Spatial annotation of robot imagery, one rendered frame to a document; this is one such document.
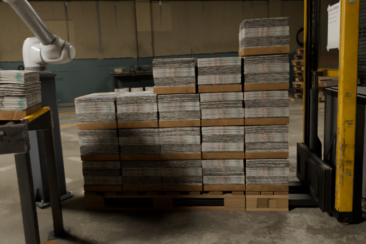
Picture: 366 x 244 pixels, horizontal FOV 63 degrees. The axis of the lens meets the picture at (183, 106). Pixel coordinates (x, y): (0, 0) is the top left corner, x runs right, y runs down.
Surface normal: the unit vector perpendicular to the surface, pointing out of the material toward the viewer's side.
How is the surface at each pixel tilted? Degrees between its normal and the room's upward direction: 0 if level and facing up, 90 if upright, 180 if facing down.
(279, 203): 90
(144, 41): 90
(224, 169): 90
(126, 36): 90
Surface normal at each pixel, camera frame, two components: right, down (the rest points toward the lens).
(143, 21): 0.21, 0.13
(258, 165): -0.09, 0.15
